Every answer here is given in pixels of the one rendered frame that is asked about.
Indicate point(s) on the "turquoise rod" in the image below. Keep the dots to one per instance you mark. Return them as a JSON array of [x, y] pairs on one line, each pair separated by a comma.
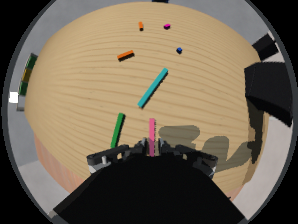
[[152, 87]]

